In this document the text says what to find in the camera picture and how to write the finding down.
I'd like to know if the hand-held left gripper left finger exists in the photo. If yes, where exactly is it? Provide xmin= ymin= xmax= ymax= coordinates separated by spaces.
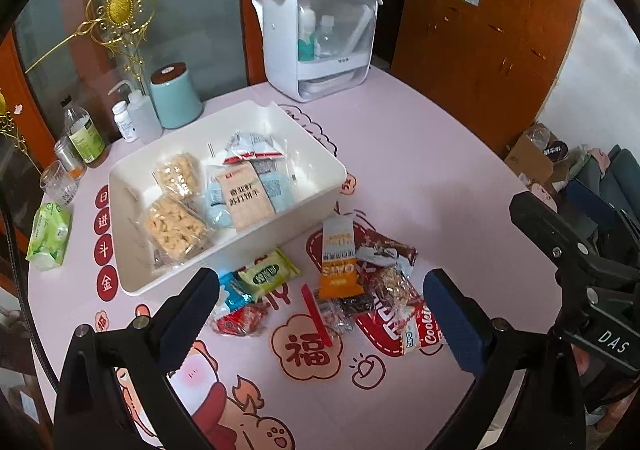
xmin=52 ymin=267 xmax=221 ymax=450

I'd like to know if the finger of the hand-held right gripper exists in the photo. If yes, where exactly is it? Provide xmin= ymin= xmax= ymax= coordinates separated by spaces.
xmin=565 ymin=178 xmax=640 ymax=257
xmin=510 ymin=191 xmax=632 ymax=281

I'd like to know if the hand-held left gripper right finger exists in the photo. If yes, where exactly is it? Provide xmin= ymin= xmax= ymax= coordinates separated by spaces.
xmin=421 ymin=268 xmax=588 ymax=450

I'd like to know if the red white cookie packet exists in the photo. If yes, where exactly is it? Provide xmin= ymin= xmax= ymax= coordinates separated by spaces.
xmin=400 ymin=302 xmax=448 ymax=356

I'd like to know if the red candy packet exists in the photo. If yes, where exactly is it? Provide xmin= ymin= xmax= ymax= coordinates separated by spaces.
xmin=210 ymin=302 xmax=271 ymax=338

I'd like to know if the small blue candy packet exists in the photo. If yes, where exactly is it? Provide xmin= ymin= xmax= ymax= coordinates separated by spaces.
xmin=217 ymin=272 xmax=256 ymax=313

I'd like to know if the clear nut snack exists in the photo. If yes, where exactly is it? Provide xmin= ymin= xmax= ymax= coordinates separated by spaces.
xmin=362 ymin=267 xmax=426 ymax=318

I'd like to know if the green snack packet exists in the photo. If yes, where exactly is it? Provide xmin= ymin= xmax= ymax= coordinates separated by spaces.
xmin=236 ymin=250 xmax=302 ymax=298

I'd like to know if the puffed rice cake packet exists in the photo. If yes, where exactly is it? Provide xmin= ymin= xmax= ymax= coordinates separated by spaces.
xmin=137 ymin=195 xmax=213 ymax=267
xmin=152 ymin=153 xmax=206 ymax=201

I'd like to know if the brown chocolate packet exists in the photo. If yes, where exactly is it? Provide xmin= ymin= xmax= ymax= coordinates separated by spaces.
xmin=357 ymin=229 xmax=418 ymax=281

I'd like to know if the dark snack packet red edge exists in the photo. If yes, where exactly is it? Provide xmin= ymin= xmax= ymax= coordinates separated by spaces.
xmin=300 ymin=284 xmax=377 ymax=346

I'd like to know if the beige cracker packet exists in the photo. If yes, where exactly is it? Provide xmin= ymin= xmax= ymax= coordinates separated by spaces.
xmin=215 ymin=165 xmax=277 ymax=233

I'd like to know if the orange oat bar packet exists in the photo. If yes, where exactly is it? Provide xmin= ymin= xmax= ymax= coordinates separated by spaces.
xmin=319 ymin=217 xmax=366 ymax=301

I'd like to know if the large clear blue packet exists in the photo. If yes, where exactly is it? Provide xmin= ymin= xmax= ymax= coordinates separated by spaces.
xmin=202 ymin=165 xmax=298 ymax=231

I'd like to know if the clear grey white packet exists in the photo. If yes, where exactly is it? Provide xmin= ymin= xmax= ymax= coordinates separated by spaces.
xmin=222 ymin=130 xmax=283 ymax=168

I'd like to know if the white plastic bin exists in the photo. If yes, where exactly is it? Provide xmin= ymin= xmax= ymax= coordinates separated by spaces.
xmin=107 ymin=100 xmax=348 ymax=298

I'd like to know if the cardboard box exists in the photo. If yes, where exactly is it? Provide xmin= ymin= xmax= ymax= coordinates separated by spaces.
xmin=504 ymin=122 xmax=571 ymax=191

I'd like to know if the pink printed tablecloth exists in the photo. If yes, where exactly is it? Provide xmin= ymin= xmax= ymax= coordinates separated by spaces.
xmin=25 ymin=64 xmax=566 ymax=450

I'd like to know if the green tissue pack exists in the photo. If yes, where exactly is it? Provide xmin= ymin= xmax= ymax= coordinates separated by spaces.
xmin=25 ymin=202 xmax=73 ymax=271

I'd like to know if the wooden cabinet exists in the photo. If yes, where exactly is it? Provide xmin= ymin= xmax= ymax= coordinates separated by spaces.
xmin=390 ymin=0 xmax=588 ymax=155

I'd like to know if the glass cup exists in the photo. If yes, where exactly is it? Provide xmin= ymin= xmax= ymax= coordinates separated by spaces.
xmin=39 ymin=161 xmax=80 ymax=208

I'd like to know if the white squeeze wash bottle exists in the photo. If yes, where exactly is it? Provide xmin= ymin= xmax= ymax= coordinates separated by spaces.
xmin=105 ymin=81 xmax=163 ymax=143

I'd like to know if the small metal can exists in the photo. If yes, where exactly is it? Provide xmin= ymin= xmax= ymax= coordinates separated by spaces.
xmin=54 ymin=135 xmax=88 ymax=179

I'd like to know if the white pill bottle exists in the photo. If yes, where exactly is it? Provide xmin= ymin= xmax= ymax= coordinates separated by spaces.
xmin=111 ymin=100 xmax=138 ymax=143

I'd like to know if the glass bottle green label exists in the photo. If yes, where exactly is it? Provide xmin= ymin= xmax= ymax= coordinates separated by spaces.
xmin=61 ymin=97 xmax=107 ymax=165

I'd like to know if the teal canister brown lid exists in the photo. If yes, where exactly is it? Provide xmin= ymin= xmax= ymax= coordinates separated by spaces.
xmin=150 ymin=62 xmax=203 ymax=129

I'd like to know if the clear plastic bottle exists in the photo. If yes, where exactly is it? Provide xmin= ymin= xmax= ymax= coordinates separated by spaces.
xmin=315 ymin=14 xmax=337 ymax=58

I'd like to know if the white bottle teal label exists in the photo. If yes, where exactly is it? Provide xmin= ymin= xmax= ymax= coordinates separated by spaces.
xmin=297 ymin=10 xmax=318 ymax=61

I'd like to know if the wooden framed glass door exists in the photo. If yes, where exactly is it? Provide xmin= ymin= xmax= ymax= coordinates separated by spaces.
xmin=0 ymin=37 xmax=58 ymax=191
xmin=10 ymin=0 xmax=318 ymax=131

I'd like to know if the white storage box clear door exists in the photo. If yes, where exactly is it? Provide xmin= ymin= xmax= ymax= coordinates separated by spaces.
xmin=251 ymin=0 xmax=385 ymax=103

